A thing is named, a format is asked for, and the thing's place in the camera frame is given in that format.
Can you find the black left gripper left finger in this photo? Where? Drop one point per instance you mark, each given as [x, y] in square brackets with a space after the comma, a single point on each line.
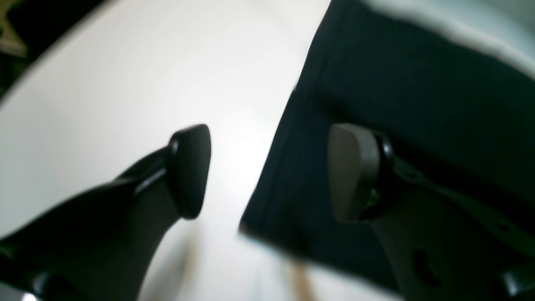
[98, 245]

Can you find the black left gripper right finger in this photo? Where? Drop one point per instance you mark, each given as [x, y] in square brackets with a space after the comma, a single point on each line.
[441, 244]

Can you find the black T-shirt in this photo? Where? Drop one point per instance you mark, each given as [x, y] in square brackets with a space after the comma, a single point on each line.
[449, 82]

